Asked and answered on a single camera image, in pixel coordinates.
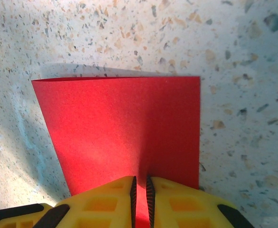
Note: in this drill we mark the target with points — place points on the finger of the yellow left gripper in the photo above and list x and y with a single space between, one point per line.
13 222

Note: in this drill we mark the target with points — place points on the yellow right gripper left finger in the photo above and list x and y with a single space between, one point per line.
101 204

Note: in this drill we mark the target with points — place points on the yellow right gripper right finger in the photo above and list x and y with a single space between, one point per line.
188 209

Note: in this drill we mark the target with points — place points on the red square paper sheet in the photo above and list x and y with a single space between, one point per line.
120 123

